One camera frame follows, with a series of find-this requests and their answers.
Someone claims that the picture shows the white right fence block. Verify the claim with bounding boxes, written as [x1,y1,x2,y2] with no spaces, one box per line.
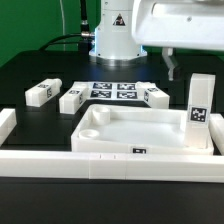
[209,114,224,156]

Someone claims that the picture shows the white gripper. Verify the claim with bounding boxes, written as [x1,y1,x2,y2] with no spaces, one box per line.
[132,0,224,81]

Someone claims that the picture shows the black cable with connector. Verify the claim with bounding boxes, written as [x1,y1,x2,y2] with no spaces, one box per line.
[39,0,98,52]

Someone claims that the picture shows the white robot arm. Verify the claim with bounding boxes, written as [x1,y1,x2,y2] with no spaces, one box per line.
[89,0,224,80]

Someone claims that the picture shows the white fence block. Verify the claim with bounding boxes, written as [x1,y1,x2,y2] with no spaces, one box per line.
[209,114,224,156]
[0,108,17,146]

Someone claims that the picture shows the white left fence block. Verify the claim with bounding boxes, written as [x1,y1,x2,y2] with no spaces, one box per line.
[0,108,17,146]

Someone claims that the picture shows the white thin cable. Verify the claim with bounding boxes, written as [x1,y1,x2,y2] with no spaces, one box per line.
[59,0,66,52]

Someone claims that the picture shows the white front fence bar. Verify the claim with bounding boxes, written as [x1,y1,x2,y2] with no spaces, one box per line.
[0,150,224,183]

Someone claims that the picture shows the white desk top tray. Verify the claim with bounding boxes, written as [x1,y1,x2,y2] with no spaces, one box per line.
[71,104,214,155]

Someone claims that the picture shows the marker tag sheet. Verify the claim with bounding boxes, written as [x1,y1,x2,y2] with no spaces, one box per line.
[72,81,145,100]

